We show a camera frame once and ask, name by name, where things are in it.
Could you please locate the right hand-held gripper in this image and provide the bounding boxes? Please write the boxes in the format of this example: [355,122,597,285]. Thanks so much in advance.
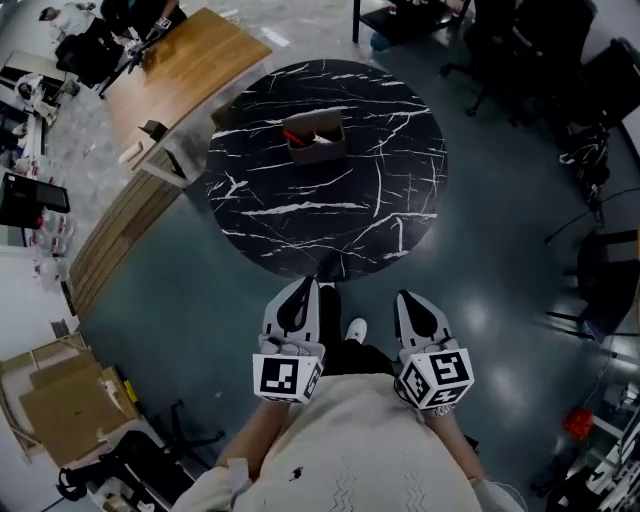
[395,289,476,411]

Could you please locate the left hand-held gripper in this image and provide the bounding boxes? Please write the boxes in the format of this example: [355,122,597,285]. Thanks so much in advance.
[252,276,327,404]

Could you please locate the brown pen holder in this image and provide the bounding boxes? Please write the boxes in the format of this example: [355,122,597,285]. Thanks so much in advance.
[281,109,348,167]

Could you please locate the person's right forearm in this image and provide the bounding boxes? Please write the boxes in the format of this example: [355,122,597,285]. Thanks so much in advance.
[423,407,487,484]

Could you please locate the person's left forearm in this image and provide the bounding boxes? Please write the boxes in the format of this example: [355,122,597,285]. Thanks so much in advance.
[215,398,292,482]

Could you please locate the person's black trousers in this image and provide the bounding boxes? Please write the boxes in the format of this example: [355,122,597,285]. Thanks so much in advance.
[318,284,397,377]

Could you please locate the person's white shoe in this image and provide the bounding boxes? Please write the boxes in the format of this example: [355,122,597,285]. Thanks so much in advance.
[344,317,369,344]

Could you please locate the person's cream sweater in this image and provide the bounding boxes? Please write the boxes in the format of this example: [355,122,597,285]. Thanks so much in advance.
[169,372,527,512]

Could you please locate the black wooden chair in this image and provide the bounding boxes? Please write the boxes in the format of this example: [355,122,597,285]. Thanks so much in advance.
[544,228,640,345]

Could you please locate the red box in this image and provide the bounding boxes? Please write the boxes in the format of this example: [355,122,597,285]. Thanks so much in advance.
[563,406,595,442]

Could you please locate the cream paper roll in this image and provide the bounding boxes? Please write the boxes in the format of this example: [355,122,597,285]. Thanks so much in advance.
[118,140,145,166]

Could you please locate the small black box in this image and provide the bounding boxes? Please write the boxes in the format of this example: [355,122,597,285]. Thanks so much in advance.
[138,119,169,142]

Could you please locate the flat cardboard boxes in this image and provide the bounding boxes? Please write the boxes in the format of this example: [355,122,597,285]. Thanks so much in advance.
[0,343,142,469]

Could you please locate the group of clear plastic bottles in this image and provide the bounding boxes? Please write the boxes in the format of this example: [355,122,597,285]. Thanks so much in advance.
[28,208,77,292]

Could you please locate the curved wooden desk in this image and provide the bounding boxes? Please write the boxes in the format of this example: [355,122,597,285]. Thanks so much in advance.
[67,7,274,320]

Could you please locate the black office chair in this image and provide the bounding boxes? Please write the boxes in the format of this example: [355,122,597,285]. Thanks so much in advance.
[438,0,640,132]
[54,17,127,99]

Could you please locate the black monitor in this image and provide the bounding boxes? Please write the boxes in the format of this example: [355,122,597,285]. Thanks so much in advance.
[0,171,71,231]

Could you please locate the black bag with cables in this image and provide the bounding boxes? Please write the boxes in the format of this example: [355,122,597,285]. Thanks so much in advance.
[558,123,612,202]

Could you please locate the black metal frame table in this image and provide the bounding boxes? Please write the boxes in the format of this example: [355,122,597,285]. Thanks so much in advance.
[351,0,474,47]

